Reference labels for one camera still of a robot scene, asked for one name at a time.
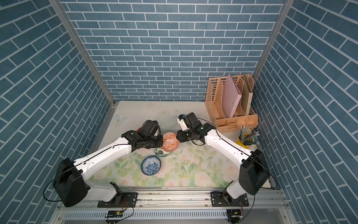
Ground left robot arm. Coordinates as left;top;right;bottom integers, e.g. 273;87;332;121
50;120;163;207

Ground blue floral bowl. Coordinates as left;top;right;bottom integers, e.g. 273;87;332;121
141;155;161;176

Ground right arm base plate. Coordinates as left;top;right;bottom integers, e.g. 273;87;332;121
210;190;249;207

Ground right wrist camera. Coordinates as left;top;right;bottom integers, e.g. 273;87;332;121
177;114;188;131

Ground green circuit board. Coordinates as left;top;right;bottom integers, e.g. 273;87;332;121
105;211;124;219

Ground red pattern bowl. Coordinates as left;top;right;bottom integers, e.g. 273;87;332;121
161;132;180;152

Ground floral table mat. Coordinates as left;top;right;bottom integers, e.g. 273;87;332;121
89;101;239;188

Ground pink folder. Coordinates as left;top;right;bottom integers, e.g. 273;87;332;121
222;75;241;118

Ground beige folder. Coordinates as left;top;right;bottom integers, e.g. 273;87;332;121
241;75;253;115

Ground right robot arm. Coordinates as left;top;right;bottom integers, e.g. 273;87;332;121
177;113;271;204

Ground green leaf pattern bowl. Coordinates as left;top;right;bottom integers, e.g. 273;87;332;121
154;148;171;158

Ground peach file organizer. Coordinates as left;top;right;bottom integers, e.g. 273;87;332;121
205;75;258;132

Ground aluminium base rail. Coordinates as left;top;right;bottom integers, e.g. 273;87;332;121
50;188;295;224

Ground yellow pencil cup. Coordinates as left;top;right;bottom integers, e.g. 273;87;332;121
236;137;249;149

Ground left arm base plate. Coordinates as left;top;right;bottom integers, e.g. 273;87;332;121
97;192;138;208

